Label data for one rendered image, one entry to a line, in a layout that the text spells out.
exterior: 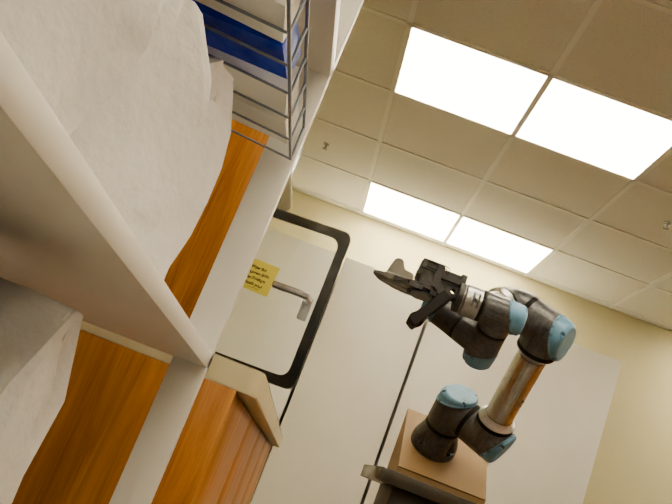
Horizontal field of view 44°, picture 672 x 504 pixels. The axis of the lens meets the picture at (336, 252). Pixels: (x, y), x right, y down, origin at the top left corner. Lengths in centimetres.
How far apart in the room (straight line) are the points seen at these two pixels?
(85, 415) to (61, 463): 7
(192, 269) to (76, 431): 73
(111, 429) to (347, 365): 389
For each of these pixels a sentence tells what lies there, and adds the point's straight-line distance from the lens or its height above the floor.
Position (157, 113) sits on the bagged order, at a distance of 65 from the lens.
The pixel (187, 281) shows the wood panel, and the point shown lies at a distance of 190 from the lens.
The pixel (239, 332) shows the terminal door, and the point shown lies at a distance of 193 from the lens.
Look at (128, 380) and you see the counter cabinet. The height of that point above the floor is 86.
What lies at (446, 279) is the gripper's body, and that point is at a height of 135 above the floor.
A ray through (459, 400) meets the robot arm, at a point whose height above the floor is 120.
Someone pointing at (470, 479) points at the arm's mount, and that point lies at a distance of 268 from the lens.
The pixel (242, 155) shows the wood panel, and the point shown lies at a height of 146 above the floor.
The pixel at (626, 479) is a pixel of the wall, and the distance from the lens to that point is 589.
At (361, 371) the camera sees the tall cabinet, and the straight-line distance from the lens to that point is 507.
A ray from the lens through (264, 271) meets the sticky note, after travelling 196.
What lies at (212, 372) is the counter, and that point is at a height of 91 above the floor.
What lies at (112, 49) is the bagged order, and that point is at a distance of 56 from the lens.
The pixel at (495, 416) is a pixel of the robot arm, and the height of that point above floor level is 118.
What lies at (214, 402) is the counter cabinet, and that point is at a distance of 123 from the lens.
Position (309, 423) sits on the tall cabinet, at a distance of 503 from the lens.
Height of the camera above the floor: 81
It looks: 15 degrees up
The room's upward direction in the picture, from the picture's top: 22 degrees clockwise
